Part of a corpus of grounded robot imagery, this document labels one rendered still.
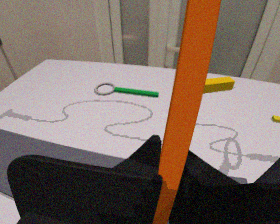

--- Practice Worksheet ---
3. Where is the orange handle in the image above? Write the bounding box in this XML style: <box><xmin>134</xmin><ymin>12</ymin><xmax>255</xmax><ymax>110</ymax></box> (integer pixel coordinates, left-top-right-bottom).
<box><xmin>152</xmin><ymin>0</ymin><xmax>221</xmax><ymax>224</ymax></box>

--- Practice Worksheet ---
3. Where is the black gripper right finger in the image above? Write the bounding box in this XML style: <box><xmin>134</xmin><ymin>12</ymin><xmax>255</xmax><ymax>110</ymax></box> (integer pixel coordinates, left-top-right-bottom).
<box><xmin>169</xmin><ymin>149</ymin><xmax>280</xmax><ymax>224</ymax></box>

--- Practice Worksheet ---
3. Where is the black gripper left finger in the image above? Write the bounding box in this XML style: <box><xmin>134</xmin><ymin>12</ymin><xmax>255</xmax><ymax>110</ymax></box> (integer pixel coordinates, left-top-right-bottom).
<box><xmin>6</xmin><ymin>134</ymin><xmax>162</xmax><ymax>224</ymax></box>

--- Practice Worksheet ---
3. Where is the yellow rectangular bar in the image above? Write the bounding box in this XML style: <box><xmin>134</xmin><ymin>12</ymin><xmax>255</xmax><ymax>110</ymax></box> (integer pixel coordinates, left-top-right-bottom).
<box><xmin>204</xmin><ymin>77</ymin><xmax>235</xmax><ymax>94</ymax></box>

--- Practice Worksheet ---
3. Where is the yellow handle with grey metal loop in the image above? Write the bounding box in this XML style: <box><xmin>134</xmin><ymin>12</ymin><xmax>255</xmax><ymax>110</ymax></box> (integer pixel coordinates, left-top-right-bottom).
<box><xmin>271</xmin><ymin>116</ymin><xmax>280</xmax><ymax>122</ymax></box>

